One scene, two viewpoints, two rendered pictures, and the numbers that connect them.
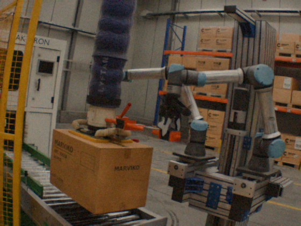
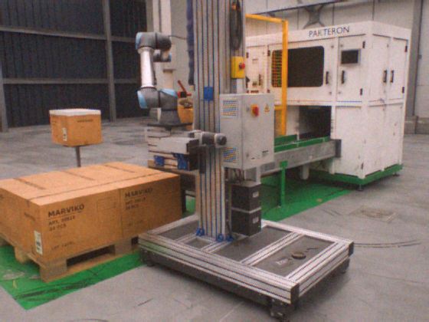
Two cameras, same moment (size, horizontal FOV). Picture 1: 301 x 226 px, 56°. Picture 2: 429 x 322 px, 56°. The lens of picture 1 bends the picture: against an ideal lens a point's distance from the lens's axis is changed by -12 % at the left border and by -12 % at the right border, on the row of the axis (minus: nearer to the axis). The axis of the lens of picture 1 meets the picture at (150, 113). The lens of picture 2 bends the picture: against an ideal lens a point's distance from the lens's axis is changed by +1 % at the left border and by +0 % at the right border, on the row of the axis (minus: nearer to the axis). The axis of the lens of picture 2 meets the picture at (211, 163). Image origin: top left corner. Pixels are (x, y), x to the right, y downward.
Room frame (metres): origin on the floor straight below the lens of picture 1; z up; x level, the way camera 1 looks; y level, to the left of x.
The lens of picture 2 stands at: (2.10, -3.51, 1.28)
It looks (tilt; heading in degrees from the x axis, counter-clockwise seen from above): 11 degrees down; 90
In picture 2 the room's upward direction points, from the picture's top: 1 degrees counter-clockwise
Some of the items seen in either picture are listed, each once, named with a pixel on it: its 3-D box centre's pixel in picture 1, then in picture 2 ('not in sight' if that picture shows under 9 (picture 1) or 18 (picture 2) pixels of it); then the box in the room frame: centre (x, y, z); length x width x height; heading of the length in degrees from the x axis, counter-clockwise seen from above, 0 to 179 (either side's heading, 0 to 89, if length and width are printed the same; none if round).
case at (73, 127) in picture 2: not in sight; (75, 126); (0.44, 1.52, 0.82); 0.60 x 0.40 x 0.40; 129
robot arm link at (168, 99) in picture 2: (263, 143); (168, 98); (1.82, -0.71, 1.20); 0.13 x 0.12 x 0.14; 8
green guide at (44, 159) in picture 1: (52, 162); (293, 147); (3.04, 0.92, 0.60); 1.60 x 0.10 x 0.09; 44
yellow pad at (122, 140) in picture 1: (110, 134); not in sight; (2.09, 0.24, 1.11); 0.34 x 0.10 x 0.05; 44
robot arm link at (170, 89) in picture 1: (173, 90); not in sight; (1.61, -0.10, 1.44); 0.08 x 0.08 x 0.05
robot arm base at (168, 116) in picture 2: (259, 161); (169, 115); (1.83, -0.71, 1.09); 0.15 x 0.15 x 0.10
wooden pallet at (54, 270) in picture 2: not in sight; (91, 231); (1.07, -0.20, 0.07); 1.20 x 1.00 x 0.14; 44
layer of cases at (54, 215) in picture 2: not in sight; (89, 201); (1.07, -0.20, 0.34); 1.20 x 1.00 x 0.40; 44
